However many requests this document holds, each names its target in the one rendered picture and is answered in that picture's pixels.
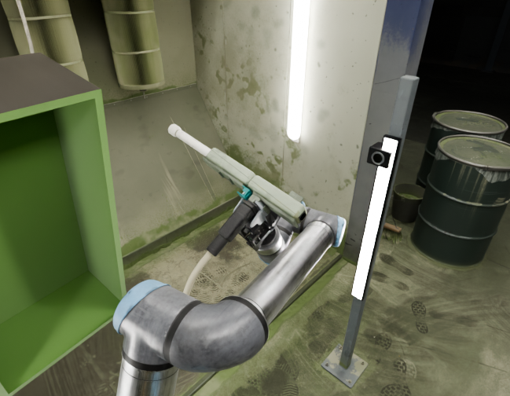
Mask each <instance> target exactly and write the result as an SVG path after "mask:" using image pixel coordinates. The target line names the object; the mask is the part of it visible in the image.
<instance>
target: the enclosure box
mask: <svg viewBox="0 0 510 396"><path fill-rule="evenodd" d="M126 294H127V291H126V285H125V278H124V271H123V259H122V252H121V246H120V239H119V227H118V220H117V213H116V202H115V195H114V189H113V181H112V169H111V163H110V156H109V150H108V137H107V130H106V124H105V112H104V105H103V98H102V92H101V89H100V88H99V87H97V86H95V85H94V84H92V83H91V82H88V81H87V80H85V79H84V78H82V77H80V76H79V75H77V74H75V73H74V72H72V71H70V70H69V69H67V68H66V67H64V66H62V65H61V64H58V63H57V62H56V61H54V60H52V59H50V58H49V57H47V56H46V55H44V54H42V53H40V52H39V53H29V54H24V55H18V56H13V57H3V58H0V396H12V395H14V394H15V393H16V392H17V391H19V390H20V389H21V388H23V387H24V386H26V385H27V384H28V383H30V382H31V381H32V380H33V379H35V378H36V377H37V376H39V375H40V374H42V373H43V372H45V371H46V370H47V369H48V368H49V367H51V366H52V365H54V364H55V363H56V362H58V361H59V360H60V359H61V358H63V357H64V356H65V355H67V354H68V353H70V352H71V351H72V350H74V349H75V348H76V347H77V346H79V345H80V344H81V343H83V342H84V341H86V340H87V339H89V338H90V337H91V336H92V335H93V334H94V333H96V332H97V331H99V330H100V329H101V328H103V327H104V326H106V324H108V323H109V322H110V321H112V320H113V317H114V313H115V311H116V308H117V306H118V305H119V303H120V301H121V300H122V298H123V297H124V296H125V295H126Z"/></svg>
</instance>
